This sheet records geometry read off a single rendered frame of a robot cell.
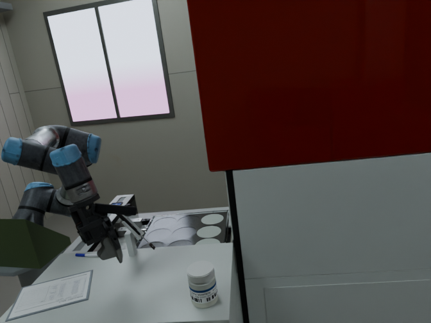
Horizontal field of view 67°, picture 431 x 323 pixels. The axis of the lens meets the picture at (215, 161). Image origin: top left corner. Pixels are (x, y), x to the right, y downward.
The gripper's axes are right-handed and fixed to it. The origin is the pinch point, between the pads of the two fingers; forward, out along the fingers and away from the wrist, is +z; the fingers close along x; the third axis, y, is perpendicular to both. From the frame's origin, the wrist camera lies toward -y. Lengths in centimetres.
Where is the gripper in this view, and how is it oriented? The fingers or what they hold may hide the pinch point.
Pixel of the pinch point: (121, 257)
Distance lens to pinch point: 102.6
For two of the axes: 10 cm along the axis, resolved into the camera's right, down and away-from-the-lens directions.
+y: -7.7, 3.9, -5.0
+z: 3.6, 9.2, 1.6
